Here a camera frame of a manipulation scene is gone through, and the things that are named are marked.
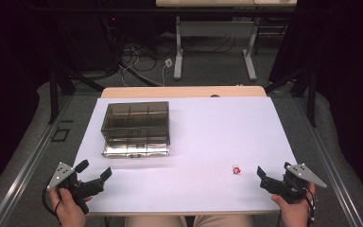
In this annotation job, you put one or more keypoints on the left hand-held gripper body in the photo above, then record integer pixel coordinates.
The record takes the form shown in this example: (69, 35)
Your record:
(85, 187)

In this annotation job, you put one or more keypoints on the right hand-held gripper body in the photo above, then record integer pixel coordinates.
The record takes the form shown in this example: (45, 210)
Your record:
(291, 189)

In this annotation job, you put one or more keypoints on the person's right hand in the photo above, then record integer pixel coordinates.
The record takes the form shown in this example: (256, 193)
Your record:
(294, 214)

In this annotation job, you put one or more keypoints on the person's left hand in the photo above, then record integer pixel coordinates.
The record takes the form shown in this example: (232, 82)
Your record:
(69, 211)

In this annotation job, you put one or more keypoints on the small red and white object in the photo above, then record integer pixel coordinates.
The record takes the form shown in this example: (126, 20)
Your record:
(236, 170)

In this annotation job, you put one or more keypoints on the smoky transparent compartment box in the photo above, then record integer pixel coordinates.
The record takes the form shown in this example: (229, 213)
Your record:
(135, 126)

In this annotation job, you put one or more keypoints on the white table sheet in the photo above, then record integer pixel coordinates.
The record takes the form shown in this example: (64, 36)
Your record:
(217, 135)

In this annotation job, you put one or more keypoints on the person's right leg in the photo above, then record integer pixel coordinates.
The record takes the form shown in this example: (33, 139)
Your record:
(223, 221)

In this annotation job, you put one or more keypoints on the person's leg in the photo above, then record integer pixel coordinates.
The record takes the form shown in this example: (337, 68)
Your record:
(157, 221)
(223, 221)

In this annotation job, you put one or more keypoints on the person's left leg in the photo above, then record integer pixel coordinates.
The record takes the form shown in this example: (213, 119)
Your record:
(157, 221)

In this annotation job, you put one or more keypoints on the black metal stand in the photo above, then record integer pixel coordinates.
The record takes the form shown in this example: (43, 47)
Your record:
(54, 94)
(311, 97)

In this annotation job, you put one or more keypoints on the dark curtain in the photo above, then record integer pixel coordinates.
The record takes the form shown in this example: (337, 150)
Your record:
(9, 78)
(346, 78)

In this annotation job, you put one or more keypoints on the white power adapter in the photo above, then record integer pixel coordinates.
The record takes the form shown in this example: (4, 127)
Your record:
(168, 62)

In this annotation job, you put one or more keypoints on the dark device with red light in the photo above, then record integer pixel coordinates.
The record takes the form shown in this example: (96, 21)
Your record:
(112, 20)

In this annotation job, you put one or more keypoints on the white desk with metal legs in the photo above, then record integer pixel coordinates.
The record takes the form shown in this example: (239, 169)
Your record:
(214, 29)

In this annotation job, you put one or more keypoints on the aluminium floor rail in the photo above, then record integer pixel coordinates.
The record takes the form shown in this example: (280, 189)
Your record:
(28, 164)
(327, 164)

